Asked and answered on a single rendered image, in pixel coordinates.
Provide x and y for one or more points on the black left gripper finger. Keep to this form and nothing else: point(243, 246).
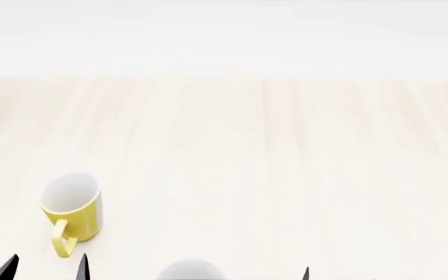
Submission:
point(83, 269)
point(5, 269)

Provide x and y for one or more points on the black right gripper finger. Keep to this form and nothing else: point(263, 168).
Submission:
point(306, 274)

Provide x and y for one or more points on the yellow and white mug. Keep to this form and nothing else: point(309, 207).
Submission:
point(84, 217)

